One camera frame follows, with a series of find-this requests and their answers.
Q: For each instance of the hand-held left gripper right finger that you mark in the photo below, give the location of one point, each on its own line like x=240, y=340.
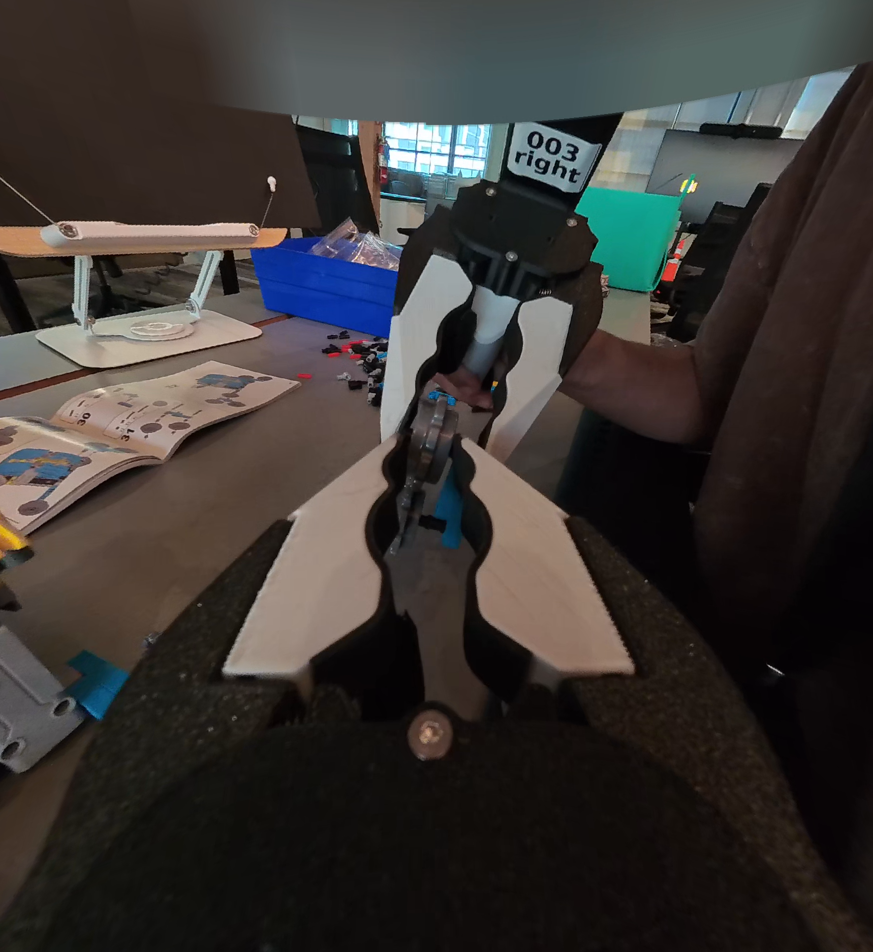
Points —
x=548, y=587

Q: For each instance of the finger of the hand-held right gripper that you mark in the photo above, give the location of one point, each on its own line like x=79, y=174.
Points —
x=541, y=357
x=414, y=335

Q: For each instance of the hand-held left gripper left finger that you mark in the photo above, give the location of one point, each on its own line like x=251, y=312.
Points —
x=317, y=587

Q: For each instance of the large black toy wheel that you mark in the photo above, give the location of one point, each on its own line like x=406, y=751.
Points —
x=433, y=439

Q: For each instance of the small black toy wheel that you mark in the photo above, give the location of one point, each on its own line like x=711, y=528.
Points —
x=407, y=517

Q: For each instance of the person's right forearm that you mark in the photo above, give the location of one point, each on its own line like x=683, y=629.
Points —
x=630, y=387

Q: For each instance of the person's right hand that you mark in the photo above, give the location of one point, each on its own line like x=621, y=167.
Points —
x=466, y=387

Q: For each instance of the pile of small toy parts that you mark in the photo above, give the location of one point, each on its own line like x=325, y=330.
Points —
x=362, y=361

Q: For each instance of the teal felt divider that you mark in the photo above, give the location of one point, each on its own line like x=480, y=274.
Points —
x=622, y=238

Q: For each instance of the blue plastic bin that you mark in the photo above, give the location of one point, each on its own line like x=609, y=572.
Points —
x=317, y=290

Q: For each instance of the clear plastic parts bag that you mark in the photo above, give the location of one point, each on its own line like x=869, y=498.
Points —
x=355, y=245

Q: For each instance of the orange traffic cone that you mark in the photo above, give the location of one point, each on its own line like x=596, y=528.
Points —
x=673, y=260

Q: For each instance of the instruction booklet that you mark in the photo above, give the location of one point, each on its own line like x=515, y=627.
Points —
x=124, y=439

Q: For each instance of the person's brown shirt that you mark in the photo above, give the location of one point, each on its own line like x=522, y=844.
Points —
x=816, y=372

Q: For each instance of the blue grey toy robot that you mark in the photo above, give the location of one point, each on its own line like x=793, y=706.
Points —
x=12, y=684

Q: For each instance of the dark divider panel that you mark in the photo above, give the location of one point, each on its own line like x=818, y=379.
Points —
x=109, y=149

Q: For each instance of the wall monitor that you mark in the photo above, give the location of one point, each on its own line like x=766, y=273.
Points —
x=734, y=171

